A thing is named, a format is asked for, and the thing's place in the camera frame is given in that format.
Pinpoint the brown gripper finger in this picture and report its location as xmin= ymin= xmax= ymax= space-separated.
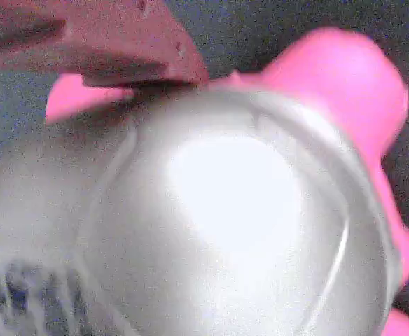
xmin=0 ymin=0 xmax=211 ymax=88

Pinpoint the red turtle toy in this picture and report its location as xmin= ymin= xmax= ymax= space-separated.
xmin=0 ymin=26 xmax=409 ymax=336

